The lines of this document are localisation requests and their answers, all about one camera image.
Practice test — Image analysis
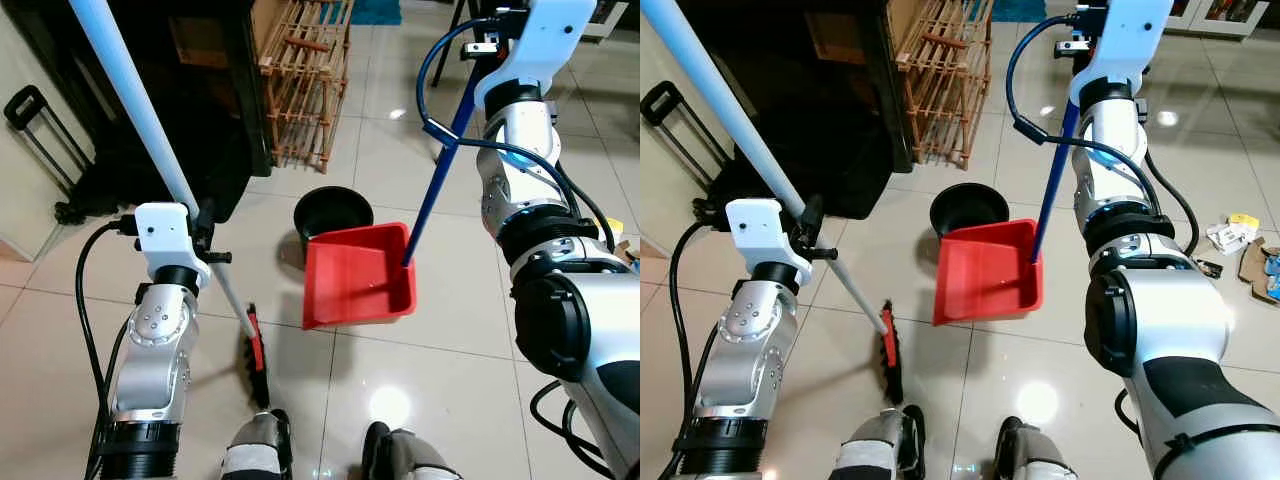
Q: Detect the white handled red broom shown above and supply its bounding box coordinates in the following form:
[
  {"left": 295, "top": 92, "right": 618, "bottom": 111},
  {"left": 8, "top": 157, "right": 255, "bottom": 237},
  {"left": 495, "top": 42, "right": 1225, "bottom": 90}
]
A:
[
  {"left": 640, "top": 0, "right": 909, "bottom": 407},
  {"left": 68, "top": 0, "right": 273, "bottom": 409}
]

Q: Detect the red dustpan with blue handle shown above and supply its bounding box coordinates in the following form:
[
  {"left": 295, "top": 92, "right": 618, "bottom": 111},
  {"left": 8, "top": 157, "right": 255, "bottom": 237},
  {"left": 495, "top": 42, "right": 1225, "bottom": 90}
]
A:
[
  {"left": 302, "top": 55, "right": 486, "bottom": 331},
  {"left": 932, "top": 100, "right": 1083, "bottom": 328}
]

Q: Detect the black trolley suitcase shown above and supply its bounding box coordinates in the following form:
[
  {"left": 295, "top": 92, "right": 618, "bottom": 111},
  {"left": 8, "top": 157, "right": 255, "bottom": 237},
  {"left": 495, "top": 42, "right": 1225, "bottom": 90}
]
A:
[
  {"left": 641, "top": 80, "right": 913, "bottom": 223},
  {"left": 3, "top": 85, "right": 273, "bottom": 226}
]

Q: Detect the black metal chair leg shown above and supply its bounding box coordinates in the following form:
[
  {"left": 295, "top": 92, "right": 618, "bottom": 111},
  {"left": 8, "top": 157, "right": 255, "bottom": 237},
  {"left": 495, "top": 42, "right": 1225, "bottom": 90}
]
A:
[{"left": 438, "top": 0, "right": 473, "bottom": 61}]

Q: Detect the teal rug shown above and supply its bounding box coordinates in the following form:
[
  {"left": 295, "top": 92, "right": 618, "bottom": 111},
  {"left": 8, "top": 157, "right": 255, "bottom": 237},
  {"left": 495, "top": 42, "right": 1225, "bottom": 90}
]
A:
[
  {"left": 992, "top": 0, "right": 1046, "bottom": 23},
  {"left": 350, "top": 0, "right": 403, "bottom": 26}
]

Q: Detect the white furniture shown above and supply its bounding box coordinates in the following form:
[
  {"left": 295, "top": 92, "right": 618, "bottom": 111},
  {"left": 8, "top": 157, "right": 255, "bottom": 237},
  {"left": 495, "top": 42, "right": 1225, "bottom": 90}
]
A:
[
  {"left": 580, "top": 0, "right": 641, "bottom": 43},
  {"left": 1165, "top": 0, "right": 1280, "bottom": 41}
]

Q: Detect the black round waste bin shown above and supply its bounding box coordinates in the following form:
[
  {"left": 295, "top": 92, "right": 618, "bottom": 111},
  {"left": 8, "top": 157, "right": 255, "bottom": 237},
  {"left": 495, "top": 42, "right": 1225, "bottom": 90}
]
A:
[
  {"left": 293, "top": 186, "right": 375, "bottom": 269},
  {"left": 929, "top": 183, "right": 1011, "bottom": 241}
]

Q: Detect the large brown cardboard box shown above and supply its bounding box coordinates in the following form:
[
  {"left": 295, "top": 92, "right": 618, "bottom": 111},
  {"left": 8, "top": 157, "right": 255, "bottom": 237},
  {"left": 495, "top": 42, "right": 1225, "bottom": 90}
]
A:
[
  {"left": 168, "top": 15, "right": 243, "bottom": 69},
  {"left": 805, "top": 10, "right": 881, "bottom": 66}
]

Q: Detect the dark cabinet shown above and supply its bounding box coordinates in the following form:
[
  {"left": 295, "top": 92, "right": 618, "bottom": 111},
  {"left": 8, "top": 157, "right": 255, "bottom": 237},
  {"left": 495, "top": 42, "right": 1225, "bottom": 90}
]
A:
[
  {"left": 660, "top": 0, "right": 901, "bottom": 171},
  {"left": 10, "top": 0, "right": 271, "bottom": 181}
]

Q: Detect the robot left leg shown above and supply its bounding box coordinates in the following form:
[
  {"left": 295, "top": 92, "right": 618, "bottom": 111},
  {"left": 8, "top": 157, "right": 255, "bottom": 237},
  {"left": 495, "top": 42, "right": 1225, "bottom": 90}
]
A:
[
  {"left": 220, "top": 407, "right": 294, "bottom": 480},
  {"left": 830, "top": 403, "right": 927, "bottom": 480}
]

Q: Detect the robot leg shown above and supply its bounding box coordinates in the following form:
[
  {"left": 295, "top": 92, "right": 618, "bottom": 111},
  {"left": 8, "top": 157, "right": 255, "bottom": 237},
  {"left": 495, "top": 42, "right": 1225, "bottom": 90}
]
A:
[
  {"left": 220, "top": 407, "right": 294, "bottom": 480},
  {"left": 993, "top": 415, "right": 1076, "bottom": 480},
  {"left": 360, "top": 421, "right": 463, "bottom": 480},
  {"left": 830, "top": 403, "right": 927, "bottom": 480}
]

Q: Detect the small white box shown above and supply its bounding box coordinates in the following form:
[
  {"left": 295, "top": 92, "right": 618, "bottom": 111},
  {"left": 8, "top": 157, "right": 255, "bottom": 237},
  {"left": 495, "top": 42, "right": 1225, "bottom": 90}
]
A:
[{"left": 1204, "top": 222, "right": 1249, "bottom": 257}]

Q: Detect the robot right leg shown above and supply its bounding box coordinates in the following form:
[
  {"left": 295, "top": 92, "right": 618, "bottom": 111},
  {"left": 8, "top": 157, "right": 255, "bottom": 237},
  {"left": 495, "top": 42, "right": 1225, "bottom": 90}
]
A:
[
  {"left": 993, "top": 415, "right": 1076, "bottom": 480},
  {"left": 360, "top": 421, "right": 463, "bottom": 480}
]

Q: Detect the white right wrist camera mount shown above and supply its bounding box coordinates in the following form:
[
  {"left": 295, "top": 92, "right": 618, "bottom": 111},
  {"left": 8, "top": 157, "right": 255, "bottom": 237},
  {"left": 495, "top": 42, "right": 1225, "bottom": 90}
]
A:
[
  {"left": 473, "top": 0, "right": 598, "bottom": 111},
  {"left": 1068, "top": 0, "right": 1174, "bottom": 106}
]

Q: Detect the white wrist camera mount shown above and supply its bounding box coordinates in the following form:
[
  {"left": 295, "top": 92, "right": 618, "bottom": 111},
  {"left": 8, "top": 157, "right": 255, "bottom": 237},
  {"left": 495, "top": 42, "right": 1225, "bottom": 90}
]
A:
[
  {"left": 473, "top": 0, "right": 598, "bottom": 111},
  {"left": 1068, "top": 0, "right": 1174, "bottom": 106},
  {"left": 725, "top": 198, "right": 813, "bottom": 286},
  {"left": 133, "top": 202, "right": 213, "bottom": 293}
]

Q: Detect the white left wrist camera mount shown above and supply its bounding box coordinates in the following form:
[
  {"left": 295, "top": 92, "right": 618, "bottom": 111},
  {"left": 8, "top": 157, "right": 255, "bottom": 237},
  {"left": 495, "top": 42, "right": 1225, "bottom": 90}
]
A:
[
  {"left": 133, "top": 202, "right": 213, "bottom": 293},
  {"left": 725, "top": 198, "right": 813, "bottom": 286}
]

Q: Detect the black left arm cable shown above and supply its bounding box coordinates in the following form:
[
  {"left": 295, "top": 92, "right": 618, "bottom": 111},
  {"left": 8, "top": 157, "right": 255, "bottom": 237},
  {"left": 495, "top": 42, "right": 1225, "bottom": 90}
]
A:
[
  {"left": 668, "top": 222, "right": 731, "bottom": 480},
  {"left": 75, "top": 213, "right": 141, "bottom": 480}
]

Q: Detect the black looped body cable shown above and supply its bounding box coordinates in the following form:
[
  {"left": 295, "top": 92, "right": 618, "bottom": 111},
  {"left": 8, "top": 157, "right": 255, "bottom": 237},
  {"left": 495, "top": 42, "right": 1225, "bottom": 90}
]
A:
[
  {"left": 1114, "top": 387, "right": 1153, "bottom": 443},
  {"left": 528, "top": 378, "right": 613, "bottom": 479}
]

